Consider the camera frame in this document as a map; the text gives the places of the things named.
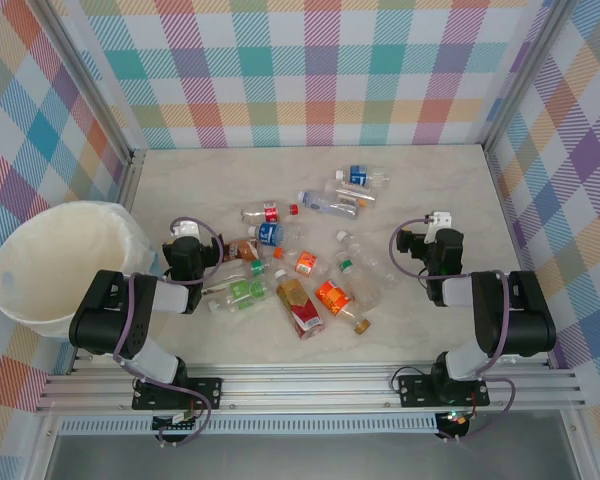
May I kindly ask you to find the clear bottle green label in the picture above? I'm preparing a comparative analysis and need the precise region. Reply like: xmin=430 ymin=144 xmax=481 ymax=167
xmin=207 ymin=278 xmax=272 ymax=314

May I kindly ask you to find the clear bottle white cap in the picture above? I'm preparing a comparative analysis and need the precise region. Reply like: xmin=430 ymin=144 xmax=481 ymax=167
xmin=334 ymin=229 xmax=381 ymax=271

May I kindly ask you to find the clear bottle dark blue label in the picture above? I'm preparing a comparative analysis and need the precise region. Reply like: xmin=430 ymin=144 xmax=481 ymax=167
xmin=246 ymin=222 xmax=304 ymax=250

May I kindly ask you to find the clear unlabelled plastic bottle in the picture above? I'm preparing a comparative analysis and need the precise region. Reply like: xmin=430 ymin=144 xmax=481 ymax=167
xmin=347 ymin=280 xmax=384 ymax=309

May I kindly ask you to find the clear bottle red label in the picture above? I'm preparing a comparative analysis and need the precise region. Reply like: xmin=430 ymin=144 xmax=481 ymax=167
xmin=239 ymin=200 xmax=301 ymax=224

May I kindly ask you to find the wide clear bottle green cap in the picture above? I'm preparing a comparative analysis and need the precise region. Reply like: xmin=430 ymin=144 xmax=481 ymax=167
xmin=337 ymin=257 xmax=402 ymax=292

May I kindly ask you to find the clear bottle tan cap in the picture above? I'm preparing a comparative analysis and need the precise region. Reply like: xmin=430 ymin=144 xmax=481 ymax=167
xmin=323 ymin=179 xmax=380 ymax=209

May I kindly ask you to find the clear bottle blue white label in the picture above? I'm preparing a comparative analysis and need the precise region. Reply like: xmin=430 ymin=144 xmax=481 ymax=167
xmin=335 ymin=164 xmax=392 ymax=190

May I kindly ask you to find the orange label bottle brown cap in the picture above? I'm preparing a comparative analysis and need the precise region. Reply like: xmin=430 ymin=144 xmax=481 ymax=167
xmin=313 ymin=278 xmax=372 ymax=335

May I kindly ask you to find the clear bottle pale blue label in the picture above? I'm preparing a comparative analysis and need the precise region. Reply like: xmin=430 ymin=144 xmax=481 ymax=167
xmin=297 ymin=188 xmax=362 ymax=221

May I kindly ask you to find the tea bottle red label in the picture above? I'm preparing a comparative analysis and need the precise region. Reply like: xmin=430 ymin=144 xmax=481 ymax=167
xmin=273 ymin=269 xmax=327 ymax=341

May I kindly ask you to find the white plastic bin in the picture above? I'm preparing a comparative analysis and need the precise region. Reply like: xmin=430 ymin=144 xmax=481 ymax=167
xmin=0 ymin=199 xmax=157 ymax=345

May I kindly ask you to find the white bin liner blue trim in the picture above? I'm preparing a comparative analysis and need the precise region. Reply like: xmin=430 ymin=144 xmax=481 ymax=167
xmin=0 ymin=199 xmax=157 ymax=326

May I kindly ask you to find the small circuit board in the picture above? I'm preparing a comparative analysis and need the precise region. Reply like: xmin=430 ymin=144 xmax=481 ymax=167
xmin=151 ymin=412 xmax=200 ymax=434
xmin=438 ymin=409 xmax=472 ymax=432

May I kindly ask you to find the grey metal panel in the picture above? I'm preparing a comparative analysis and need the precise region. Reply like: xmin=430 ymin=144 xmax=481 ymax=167
xmin=44 ymin=432 xmax=581 ymax=480

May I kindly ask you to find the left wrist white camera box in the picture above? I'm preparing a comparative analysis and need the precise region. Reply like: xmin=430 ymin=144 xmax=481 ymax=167
xmin=171 ymin=219 xmax=202 ymax=240

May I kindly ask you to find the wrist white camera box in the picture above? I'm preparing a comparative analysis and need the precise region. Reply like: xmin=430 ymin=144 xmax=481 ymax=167
xmin=423 ymin=210 xmax=454 ymax=245
xmin=171 ymin=219 xmax=202 ymax=240

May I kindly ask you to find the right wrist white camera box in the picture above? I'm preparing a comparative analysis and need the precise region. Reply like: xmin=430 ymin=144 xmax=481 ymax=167
xmin=423 ymin=210 xmax=454 ymax=245

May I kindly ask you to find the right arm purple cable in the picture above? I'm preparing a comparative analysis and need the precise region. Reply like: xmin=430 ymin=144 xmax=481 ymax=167
xmin=389 ymin=218 xmax=516 ymax=444

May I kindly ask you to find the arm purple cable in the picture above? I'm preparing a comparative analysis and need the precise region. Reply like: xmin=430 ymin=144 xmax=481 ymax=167
xmin=112 ymin=216 xmax=227 ymax=447
xmin=389 ymin=218 xmax=516 ymax=444

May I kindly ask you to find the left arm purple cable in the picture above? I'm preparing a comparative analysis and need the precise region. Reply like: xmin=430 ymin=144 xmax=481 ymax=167
xmin=112 ymin=216 xmax=227 ymax=447

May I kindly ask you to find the aluminium side rail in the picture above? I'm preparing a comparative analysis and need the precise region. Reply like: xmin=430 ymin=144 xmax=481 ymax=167
xmin=117 ymin=148 xmax=147 ymax=214

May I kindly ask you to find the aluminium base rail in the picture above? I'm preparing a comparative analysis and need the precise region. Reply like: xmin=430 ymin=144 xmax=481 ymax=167
xmin=33 ymin=359 xmax=587 ymax=416

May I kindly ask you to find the slotted grey cable duct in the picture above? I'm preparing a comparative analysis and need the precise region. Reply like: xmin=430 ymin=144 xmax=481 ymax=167
xmin=57 ymin=417 xmax=441 ymax=436

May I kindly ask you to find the aluminium frame post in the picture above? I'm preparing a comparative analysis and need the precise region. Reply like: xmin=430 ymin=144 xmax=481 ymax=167
xmin=39 ymin=0 xmax=149 ymax=166
xmin=481 ymin=0 xmax=579 ymax=151

